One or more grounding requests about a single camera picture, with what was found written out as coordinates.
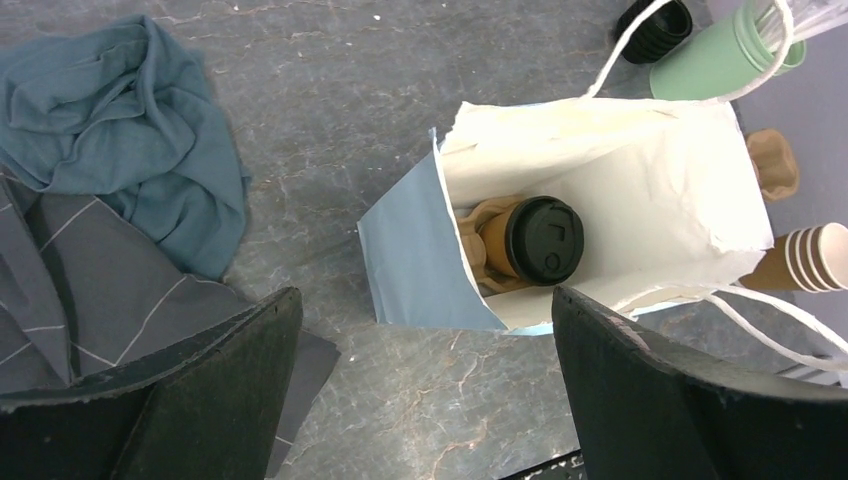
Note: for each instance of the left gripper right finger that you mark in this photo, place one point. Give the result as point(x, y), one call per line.
point(647, 407)

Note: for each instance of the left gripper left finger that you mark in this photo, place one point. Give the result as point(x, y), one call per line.
point(207, 407)

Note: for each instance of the light blue paper bag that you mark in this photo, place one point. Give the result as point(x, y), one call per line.
point(665, 189)

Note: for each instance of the brown paper coffee cup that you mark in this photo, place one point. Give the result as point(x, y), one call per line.
point(505, 244)

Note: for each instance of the brown pulp cup carrier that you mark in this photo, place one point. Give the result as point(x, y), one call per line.
point(475, 251)

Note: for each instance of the dark grey checked cloth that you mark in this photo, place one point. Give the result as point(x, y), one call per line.
point(83, 292)

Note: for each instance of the stack of paper cups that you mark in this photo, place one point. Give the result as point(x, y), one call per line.
point(812, 260)

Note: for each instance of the blue crumpled cloth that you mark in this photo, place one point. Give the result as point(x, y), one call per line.
point(125, 113)

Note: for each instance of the green cup holder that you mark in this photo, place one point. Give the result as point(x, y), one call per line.
point(727, 60)

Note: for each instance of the stack of black lids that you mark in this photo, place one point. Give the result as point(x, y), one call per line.
point(663, 31)

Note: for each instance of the white wrapped straws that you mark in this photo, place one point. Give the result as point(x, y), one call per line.
point(810, 18)

